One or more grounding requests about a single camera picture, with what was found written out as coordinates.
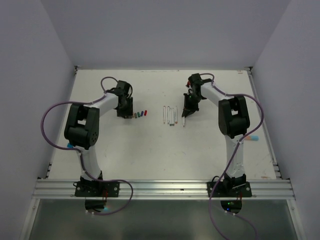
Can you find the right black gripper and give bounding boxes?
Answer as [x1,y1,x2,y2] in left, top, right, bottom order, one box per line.
[183,92,204,117]

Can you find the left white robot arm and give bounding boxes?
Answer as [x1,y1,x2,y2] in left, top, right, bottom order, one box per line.
[64,80,134,197]

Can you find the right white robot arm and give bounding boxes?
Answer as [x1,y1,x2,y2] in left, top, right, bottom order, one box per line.
[181,73,250,197]

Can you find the pastel highlighter pen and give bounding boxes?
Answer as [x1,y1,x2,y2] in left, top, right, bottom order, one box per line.
[245,135,259,141]

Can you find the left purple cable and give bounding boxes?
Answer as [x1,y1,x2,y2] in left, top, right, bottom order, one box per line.
[40,76,133,216]

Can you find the purple cable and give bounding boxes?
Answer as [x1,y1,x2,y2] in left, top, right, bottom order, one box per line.
[199,73,265,240]
[40,76,133,216]

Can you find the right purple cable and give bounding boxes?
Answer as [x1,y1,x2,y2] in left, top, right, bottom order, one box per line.
[199,73,265,240]

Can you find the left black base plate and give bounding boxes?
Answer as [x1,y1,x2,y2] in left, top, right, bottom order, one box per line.
[72,179,120,198]

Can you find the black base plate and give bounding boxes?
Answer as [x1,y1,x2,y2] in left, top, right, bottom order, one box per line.
[212,174,253,198]
[72,179,120,198]

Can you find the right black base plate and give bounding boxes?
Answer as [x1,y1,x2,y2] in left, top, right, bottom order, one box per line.
[212,174,253,198]

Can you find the aluminium front rail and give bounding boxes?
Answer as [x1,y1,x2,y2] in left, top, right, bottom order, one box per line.
[32,179,295,200]

